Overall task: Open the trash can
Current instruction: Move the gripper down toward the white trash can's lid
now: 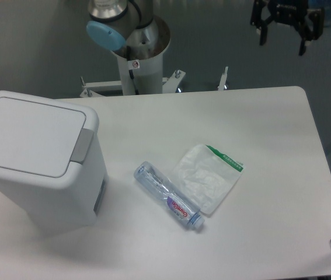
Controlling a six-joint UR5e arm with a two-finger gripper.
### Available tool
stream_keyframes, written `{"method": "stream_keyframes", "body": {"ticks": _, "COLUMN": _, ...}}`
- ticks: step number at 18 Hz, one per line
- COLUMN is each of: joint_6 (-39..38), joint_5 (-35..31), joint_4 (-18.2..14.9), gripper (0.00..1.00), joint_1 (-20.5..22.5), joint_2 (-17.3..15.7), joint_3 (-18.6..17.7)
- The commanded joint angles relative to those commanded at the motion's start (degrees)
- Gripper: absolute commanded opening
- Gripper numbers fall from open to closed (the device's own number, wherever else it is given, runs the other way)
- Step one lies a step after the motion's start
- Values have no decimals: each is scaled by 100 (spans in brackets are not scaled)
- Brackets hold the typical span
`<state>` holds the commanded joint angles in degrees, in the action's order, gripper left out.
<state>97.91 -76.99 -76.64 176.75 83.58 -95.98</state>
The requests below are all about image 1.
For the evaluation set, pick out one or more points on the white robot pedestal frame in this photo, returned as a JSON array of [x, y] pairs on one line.
[[137, 77]]

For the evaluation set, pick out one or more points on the clear plastic bag green strip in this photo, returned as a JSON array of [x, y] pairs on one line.
[[206, 176]]

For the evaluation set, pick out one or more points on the clear crushed plastic bottle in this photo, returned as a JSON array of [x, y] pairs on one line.
[[163, 191]]

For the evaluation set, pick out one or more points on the white push-lid trash can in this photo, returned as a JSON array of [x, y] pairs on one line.
[[51, 162]]

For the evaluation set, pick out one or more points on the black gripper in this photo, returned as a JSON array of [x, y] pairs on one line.
[[310, 22]]

